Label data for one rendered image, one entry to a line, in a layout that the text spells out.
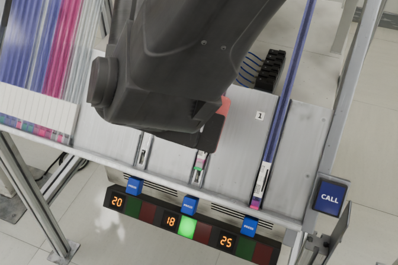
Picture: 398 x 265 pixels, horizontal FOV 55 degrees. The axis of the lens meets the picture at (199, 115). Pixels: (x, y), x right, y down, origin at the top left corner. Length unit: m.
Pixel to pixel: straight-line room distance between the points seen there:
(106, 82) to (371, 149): 1.63
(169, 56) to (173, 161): 0.49
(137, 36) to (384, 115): 1.82
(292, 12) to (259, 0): 1.17
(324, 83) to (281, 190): 0.48
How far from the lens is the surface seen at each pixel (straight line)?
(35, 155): 1.79
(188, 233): 0.72
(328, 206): 0.61
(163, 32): 0.21
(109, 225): 1.50
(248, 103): 0.65
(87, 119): 0.76
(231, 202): 0.65
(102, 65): 0.26
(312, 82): 1.07
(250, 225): 0.66
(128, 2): 0.35
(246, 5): 0.19
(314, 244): 0.75
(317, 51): 1.18
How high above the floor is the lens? 1.29
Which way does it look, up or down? 46 degrees down
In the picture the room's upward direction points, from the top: straight up
